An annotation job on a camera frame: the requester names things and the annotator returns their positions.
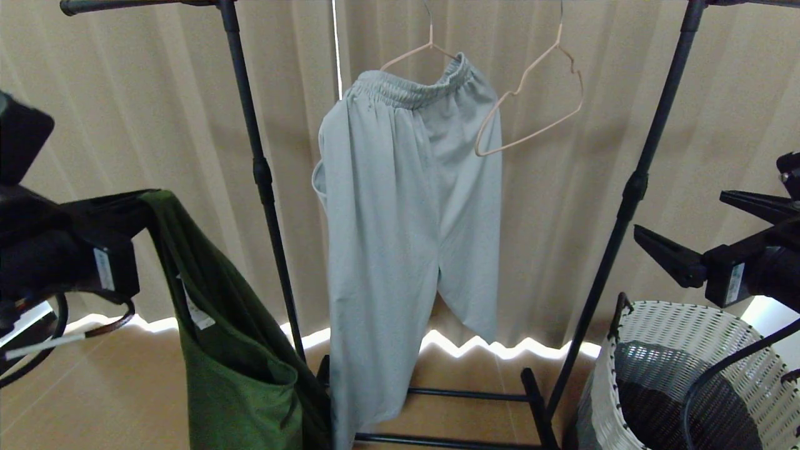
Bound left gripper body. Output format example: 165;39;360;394
0;232;142;299

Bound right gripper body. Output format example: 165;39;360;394
703;219;800;313

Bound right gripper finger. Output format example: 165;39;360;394
720;190;800;225
634;225;708;290

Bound green garment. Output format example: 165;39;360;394
139;191;332;450

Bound pink clothes hanger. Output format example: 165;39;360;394
380;0;466;73
475;0;585;157

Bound pale grey shorts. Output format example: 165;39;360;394
311;53;504;450

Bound white laundry basket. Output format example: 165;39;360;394
575;292;800;450

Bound black clothes rack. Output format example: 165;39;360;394
61;0;800;450

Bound beige curtain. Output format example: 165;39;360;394
0;0;800;360

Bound black cable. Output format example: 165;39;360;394
681;317;800;450
0;292;69;389

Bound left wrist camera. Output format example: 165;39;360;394
0;91;56;188

